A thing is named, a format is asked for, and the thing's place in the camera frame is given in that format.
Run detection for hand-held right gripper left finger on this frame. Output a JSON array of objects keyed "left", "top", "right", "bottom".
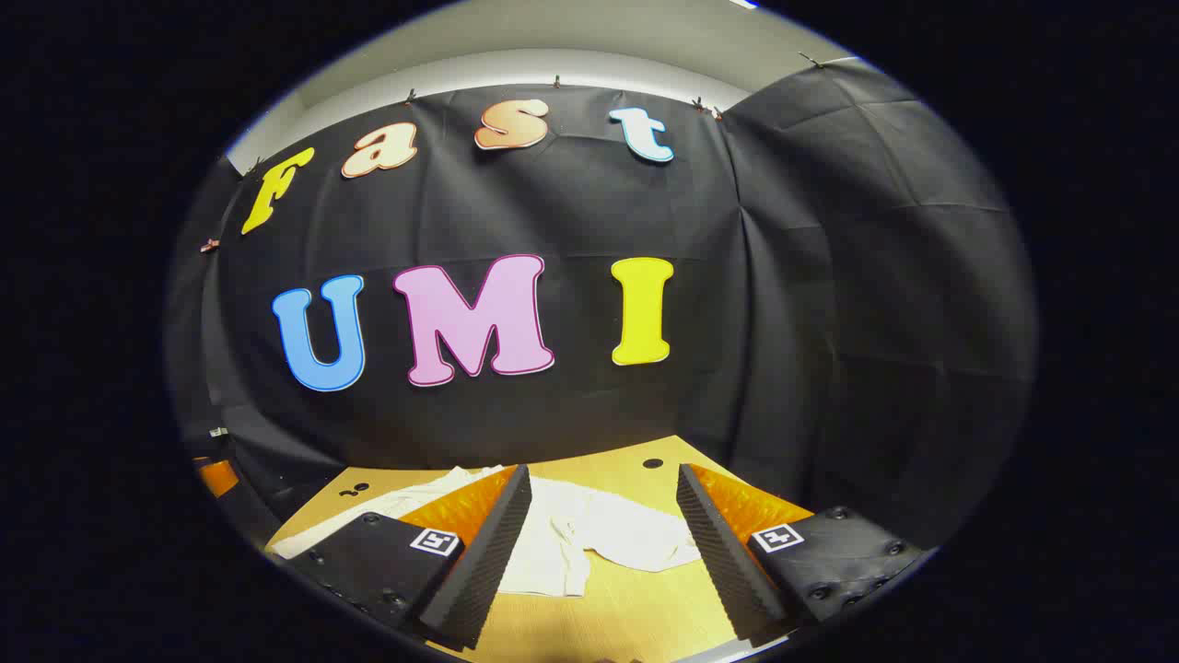
[{"left": 286, "top": 463, "right": 534, "bottom": 651}]

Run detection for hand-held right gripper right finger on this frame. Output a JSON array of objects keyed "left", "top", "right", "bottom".
[{"left": 675, "top": 462, "right": 925, "bottom": 648}]

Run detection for white sweatshirt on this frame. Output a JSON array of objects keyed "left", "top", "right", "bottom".
[{"left": 270, "top": 465, "right": 703, "bottom": 598}]

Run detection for black backdrop cloth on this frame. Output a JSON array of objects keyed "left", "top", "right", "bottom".
[{"left": 166, "top": 57, "right": 1040, "bottom": 553}]

